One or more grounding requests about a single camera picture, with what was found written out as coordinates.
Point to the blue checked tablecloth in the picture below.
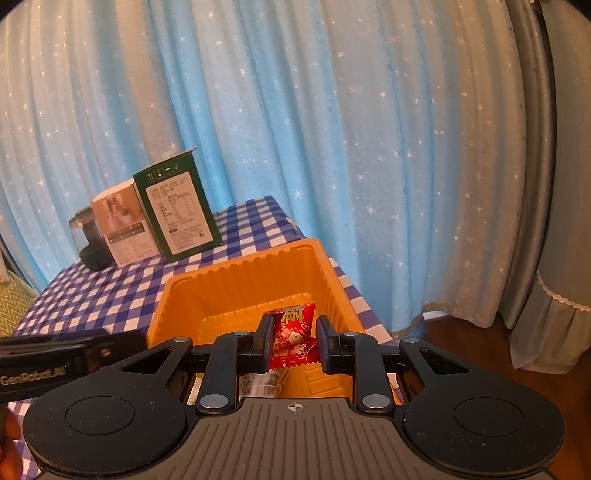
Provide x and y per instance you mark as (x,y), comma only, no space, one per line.
(115,295)

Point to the red printed snack packet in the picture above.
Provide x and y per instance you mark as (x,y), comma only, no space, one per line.
(292,339)

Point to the green zigzag pillow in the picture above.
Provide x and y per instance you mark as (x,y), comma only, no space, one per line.
(16,307)

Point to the orange plastic tray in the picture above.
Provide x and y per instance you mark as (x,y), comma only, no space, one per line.
(231,295)

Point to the white product box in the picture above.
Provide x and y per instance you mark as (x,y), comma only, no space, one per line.
(124,230)

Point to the grey lace-trimmed curtain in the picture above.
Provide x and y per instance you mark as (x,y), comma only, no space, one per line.
(554,323)

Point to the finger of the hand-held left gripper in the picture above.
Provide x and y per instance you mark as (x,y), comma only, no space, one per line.
(120,348)

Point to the person's left hand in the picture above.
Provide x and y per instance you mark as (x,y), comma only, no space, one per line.
(9,438)

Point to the blue star curtain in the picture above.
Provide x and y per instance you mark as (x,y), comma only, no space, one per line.
(323,115)

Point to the green carton box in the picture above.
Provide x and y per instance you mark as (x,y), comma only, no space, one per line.
(180,212)

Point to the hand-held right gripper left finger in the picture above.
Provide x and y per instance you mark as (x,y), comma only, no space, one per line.
(267,339)

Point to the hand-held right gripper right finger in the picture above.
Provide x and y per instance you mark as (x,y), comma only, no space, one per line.
(325,344)

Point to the clear packet of dark seeds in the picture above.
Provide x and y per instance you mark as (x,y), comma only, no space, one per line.
(258,384)

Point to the dark round humidifier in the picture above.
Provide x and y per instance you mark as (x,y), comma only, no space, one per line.
(90,249)

